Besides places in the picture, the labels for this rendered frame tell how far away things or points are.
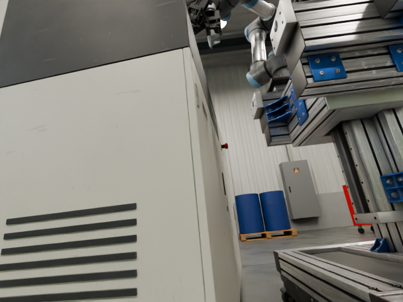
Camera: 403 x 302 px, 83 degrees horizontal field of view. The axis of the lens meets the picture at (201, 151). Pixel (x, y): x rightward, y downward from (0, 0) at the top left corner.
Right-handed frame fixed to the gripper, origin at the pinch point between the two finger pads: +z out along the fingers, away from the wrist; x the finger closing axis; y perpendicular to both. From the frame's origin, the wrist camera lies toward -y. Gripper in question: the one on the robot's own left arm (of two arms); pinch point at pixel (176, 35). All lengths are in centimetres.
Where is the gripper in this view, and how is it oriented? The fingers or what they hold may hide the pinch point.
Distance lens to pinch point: 116.3
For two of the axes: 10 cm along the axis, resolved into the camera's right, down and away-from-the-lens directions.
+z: -5.1, 8.5, 1.4
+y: 7.9, 5.3, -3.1
